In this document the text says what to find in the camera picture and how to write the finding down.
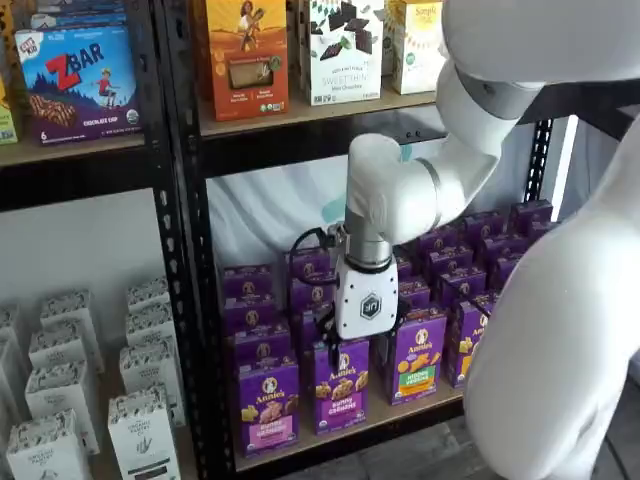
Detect black metal shelf rack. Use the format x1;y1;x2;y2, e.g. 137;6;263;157
0;0;174;480
152;0;640;480

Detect purple Annie's box pink patch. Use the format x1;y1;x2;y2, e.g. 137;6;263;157
238;358;301;459

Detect tall white patterned box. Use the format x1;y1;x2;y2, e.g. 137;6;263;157
5;410;94;480
118;339;188;429
124;304;178;352
106;387;183;480
28;322;92;372
0;305;22;351
39;289;107;375
124;277;173;314
24;360;102;456

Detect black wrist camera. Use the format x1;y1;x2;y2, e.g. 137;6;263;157
319;223;350;251

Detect blue purple ZBAR box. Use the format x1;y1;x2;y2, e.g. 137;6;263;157
14;24;144;147

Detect purple Bunny Grahams box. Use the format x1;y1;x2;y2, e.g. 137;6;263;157
311;335;371;437

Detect orange cracker box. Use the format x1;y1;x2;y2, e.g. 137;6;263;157
192;0;291;123

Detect white yellow Simple Mills box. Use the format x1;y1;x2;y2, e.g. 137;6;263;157
384;0;449;96

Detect green snack box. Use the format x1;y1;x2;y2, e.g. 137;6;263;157
0;74;19;146

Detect purple Annie's box green patch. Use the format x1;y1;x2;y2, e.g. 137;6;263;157
385;308;449;407

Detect blue flat snack box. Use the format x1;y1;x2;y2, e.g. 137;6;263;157
29;10;129;30
29;0;126;15

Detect white Sweet Thins box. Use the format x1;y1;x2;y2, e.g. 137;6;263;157
307;0;387;108

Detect yellow snack box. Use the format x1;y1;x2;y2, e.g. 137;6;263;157
0;0;16;76

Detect purple Annie's box yellow crackers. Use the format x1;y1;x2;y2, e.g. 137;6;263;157
448;293;499;390

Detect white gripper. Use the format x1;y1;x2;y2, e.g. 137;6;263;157
318;256;405;372

